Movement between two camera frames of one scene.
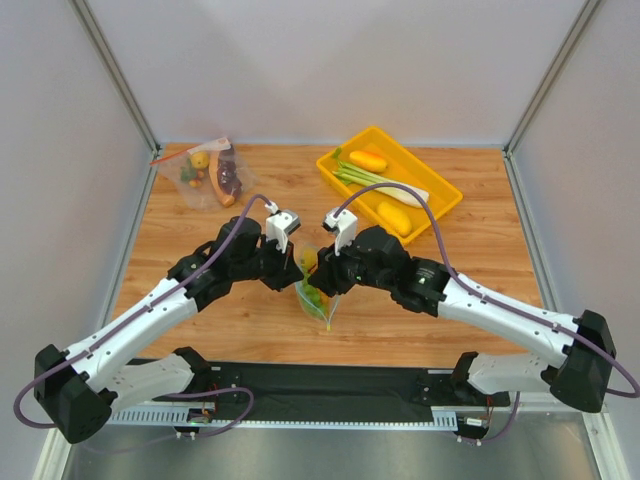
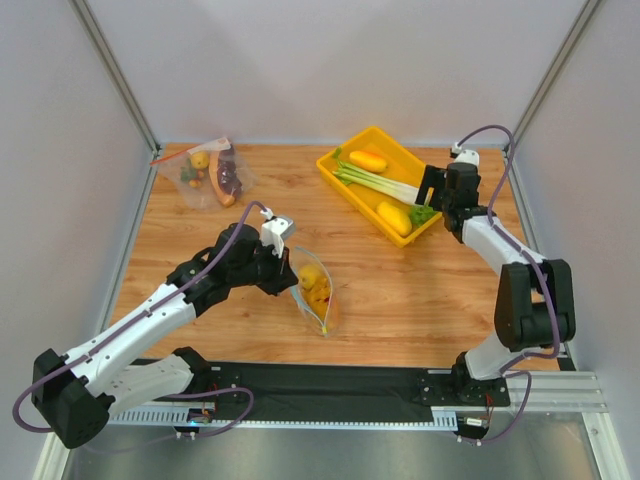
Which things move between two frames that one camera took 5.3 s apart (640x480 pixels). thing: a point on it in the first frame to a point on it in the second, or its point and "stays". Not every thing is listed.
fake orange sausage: (214, 179) stays
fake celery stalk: (356, 175) stays
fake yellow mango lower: (394, 218) stays
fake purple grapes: (227, 171) stays
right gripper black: (331, 270) to (435, 187)
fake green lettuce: (311, 296) to (419, 213)
